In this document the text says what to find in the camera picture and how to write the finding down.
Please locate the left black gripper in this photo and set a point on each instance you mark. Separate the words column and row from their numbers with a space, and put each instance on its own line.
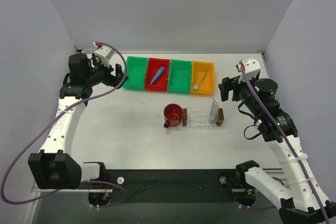
column 112, row 76

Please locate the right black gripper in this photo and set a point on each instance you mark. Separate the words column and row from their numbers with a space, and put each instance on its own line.
column 233, row 90

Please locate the blue toothbrush case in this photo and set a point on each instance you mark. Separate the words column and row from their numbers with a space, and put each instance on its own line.
column 157, row 74

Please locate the clear holder with wooden ends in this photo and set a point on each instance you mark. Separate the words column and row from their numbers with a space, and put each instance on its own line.
column 203, row 117

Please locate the red mug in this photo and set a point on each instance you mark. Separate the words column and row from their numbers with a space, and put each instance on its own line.
column 172, row 115

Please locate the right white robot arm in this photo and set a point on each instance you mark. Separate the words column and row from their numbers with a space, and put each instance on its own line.
column 302, row 200

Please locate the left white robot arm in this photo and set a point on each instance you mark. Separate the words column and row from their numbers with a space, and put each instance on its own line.
column 53, row 166

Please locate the white toothbrush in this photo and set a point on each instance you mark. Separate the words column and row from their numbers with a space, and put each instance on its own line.
column 196, row 86

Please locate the clear textured oval tray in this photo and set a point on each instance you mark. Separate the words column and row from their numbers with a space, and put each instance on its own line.
column 199, row 128

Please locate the left green bin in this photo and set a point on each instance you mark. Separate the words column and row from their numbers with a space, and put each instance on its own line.
column 136, row 71

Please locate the green bin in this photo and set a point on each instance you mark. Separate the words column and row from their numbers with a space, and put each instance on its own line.
column 179, row 80
column 136, row 71

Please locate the yellow bin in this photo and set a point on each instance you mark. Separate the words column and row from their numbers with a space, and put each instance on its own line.
column 206, row 86

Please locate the red bin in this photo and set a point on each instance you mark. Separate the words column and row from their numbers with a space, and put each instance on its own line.
column 153, row 66

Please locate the right green bin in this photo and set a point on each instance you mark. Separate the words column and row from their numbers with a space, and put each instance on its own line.
column 179, row 80

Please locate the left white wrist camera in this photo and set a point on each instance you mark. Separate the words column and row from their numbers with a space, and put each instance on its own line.
column 104, row 53

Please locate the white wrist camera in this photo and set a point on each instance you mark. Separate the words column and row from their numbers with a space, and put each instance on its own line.
column 104, row 53
column 251, row 67

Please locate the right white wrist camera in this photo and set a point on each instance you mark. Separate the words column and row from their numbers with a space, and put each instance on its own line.
column 251, row 67

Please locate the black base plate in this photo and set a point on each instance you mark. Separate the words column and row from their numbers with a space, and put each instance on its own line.
column 172, row 186

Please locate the aluminium frame rail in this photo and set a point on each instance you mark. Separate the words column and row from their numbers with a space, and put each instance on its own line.
column 78, row 190

